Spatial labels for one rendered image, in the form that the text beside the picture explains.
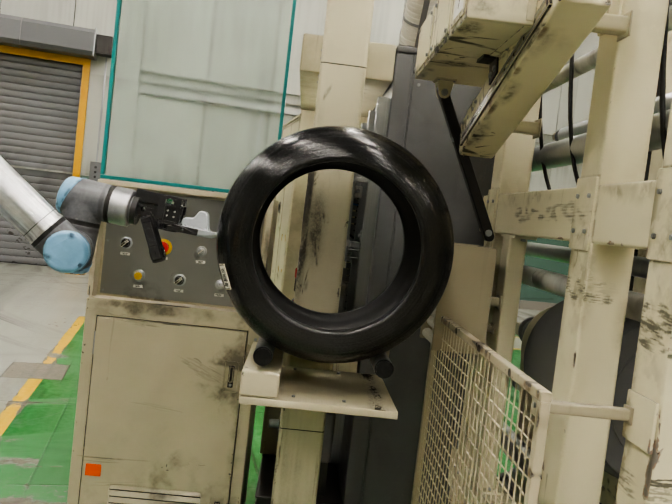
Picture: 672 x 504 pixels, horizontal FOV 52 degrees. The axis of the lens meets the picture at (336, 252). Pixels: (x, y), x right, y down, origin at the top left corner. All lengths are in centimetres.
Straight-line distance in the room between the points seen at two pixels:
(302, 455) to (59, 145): 934
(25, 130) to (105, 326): 895
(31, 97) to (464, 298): 970
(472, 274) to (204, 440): 101
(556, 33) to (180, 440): 163
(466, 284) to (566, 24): 81
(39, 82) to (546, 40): 1010
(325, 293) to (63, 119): 932
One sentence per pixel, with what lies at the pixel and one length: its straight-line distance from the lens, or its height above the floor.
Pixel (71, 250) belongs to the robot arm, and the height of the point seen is 110.
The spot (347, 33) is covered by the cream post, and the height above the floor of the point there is 174.
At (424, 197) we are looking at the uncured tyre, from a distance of 157.
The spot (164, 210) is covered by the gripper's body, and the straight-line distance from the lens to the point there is 166.
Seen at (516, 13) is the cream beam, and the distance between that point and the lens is 141.
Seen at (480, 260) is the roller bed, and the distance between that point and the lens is 192.
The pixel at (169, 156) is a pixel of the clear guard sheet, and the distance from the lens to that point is 224.
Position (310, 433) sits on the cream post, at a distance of 202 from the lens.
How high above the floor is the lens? 124
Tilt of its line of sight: 3 degrees down
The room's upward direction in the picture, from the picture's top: 7 degrees clockwise
